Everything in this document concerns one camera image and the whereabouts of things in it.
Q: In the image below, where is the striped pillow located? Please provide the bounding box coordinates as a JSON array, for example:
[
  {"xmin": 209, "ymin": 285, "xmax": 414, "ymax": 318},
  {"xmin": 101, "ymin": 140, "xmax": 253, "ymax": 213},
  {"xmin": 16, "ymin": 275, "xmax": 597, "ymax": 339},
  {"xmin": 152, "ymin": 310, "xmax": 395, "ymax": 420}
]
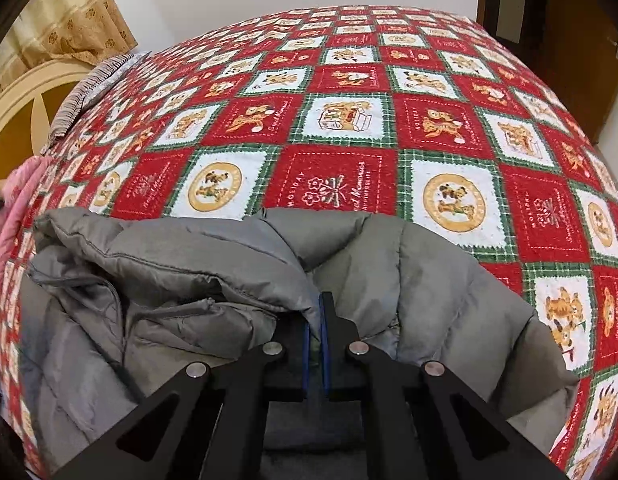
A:
[{"xmin": 41, "ymin": 52, "xmax": 152, "ymax": 153}]

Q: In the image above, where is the beige patterned curtain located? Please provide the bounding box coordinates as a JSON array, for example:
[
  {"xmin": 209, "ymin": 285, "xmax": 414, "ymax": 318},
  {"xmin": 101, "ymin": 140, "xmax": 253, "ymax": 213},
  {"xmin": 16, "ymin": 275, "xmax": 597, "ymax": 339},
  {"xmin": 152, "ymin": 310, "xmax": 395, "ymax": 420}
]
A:
[{"xmin": 0, "ymin": 0, "xmax": 140, "ymax": 93}]

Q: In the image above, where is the cream and brown headboard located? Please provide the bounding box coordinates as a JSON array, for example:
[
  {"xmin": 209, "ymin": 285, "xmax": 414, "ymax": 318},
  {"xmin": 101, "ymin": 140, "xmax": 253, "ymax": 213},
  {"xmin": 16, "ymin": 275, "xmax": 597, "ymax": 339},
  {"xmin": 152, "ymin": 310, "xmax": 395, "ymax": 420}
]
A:
[{"xmin": 0, "ymin": 57, "xmax": 97, "ymax": 181}]

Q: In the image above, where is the folded pink floral quilt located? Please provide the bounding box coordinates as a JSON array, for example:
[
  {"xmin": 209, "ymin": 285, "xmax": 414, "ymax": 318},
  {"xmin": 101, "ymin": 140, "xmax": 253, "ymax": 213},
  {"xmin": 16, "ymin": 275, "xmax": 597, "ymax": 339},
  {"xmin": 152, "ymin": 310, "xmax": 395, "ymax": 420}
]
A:
[{"xmin": 0, "ymin": 155, "xmax": 54, "ymax": 286}]

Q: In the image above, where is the red printed bedspread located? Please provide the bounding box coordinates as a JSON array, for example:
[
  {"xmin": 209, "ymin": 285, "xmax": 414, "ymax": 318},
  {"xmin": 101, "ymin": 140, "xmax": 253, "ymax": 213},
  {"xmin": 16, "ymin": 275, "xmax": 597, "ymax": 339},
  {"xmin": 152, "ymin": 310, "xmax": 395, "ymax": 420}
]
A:
[{"xmin": 0, "ymin": 5, "xmax": 618, "ymax": 480}]

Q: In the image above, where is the brown wooden door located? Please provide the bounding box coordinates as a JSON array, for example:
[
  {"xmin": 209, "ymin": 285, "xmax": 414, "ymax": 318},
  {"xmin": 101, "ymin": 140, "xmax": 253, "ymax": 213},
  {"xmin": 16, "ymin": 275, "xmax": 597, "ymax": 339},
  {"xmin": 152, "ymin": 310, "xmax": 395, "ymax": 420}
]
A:
[{"xmin": 531, "ymin": 0, "xmax": 618, "ymax": 146}]

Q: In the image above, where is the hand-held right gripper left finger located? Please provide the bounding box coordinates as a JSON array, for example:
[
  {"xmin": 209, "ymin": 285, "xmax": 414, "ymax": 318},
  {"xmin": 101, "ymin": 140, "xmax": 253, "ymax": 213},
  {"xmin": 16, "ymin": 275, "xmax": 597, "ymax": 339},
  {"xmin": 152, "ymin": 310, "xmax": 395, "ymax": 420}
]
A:
[{"xmin": 51, "ymin": 317, "xmax": 314, "ymax": 480}]

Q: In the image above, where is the grey puffer jacket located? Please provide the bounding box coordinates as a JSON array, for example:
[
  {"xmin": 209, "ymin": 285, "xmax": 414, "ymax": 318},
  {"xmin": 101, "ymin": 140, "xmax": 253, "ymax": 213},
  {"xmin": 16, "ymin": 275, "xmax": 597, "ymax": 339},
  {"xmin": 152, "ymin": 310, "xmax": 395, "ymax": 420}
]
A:
[{"xmin": 19, "ymin": 206, "xmax": 580, "ymax": 480}]

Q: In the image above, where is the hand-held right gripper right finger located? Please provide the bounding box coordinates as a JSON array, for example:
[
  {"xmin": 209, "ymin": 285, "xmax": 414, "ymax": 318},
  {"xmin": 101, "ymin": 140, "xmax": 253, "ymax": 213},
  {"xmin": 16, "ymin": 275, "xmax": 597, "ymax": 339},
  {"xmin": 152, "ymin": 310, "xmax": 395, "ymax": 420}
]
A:
[{"xmin": 318, "ymin": 291, "xmax": 570, "ymax": 480}]

